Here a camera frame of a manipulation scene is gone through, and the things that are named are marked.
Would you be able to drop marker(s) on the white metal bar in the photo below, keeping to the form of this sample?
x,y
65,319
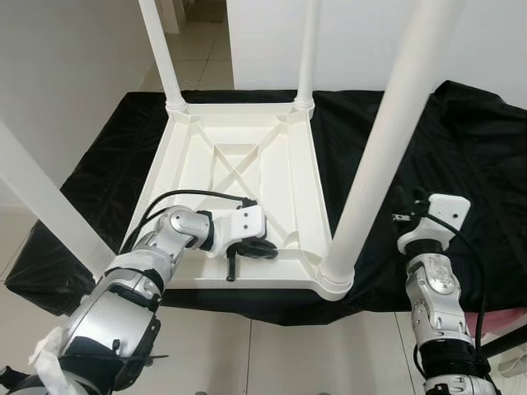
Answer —
x,y
515,364

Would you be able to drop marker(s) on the pink plastic stool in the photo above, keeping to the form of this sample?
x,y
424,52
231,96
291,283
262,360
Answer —
x,y
510,321

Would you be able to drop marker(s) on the black fabric table cover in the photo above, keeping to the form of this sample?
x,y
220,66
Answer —
x,y
461,164

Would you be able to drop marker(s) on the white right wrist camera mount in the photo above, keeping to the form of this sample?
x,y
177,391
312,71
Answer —
x,y
449,212

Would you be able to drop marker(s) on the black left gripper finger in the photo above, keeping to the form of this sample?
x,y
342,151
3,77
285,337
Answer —
x,y
262,253
259,242

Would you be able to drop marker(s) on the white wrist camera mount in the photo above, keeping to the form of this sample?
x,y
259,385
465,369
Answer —
x,y
243,222
449,212

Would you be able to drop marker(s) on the white plastic table leg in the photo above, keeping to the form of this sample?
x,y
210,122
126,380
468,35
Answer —
x,y
160,49
387,140
41,197
309,49

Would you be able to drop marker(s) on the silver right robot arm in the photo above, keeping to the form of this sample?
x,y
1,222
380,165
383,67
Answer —
x,y
436,304

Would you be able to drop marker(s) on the white plastic children table top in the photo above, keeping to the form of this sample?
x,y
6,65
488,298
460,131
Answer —
x,y
288,189

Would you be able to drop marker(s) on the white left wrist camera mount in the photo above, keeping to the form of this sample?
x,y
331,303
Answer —
x,y
243,222

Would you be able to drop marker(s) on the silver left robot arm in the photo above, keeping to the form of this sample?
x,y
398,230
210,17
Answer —
x,y
123,304

